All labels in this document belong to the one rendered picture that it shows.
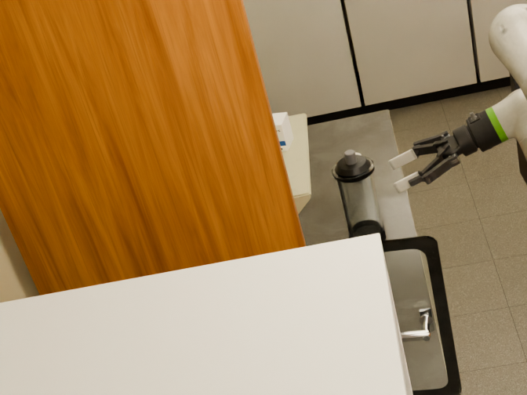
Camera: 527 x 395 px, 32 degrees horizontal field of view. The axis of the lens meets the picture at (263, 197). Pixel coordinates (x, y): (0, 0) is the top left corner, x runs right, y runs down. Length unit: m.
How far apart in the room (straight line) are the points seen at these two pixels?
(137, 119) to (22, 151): 0.20
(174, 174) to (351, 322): 0.97
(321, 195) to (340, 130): 0.38
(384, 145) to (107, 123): 1.52
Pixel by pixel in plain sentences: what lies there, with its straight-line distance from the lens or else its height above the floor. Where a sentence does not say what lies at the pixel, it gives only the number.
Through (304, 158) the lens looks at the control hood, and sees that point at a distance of 1.78.
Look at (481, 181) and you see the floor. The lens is 4.42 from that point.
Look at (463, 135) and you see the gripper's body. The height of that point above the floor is 1.20.
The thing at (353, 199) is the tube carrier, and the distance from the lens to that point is 2.39.
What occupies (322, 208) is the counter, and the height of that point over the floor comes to 0.94.
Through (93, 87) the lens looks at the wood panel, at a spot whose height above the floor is 1.83.
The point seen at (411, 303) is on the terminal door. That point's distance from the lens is 1.79.
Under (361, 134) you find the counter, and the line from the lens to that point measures 3.01.
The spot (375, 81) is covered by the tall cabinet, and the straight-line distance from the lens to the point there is 5.02.
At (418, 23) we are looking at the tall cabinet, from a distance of 4.92.
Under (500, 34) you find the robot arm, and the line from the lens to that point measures 1.96.
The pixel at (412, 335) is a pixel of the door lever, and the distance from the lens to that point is 1.78.
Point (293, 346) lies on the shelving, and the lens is 0.62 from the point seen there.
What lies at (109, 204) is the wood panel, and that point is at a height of 1.61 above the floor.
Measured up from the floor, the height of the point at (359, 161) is 1.18.
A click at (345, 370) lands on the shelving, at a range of 0.59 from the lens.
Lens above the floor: 2.38
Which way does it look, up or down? 31 degrees down
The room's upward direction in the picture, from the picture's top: 16 degrees counter-clockwise
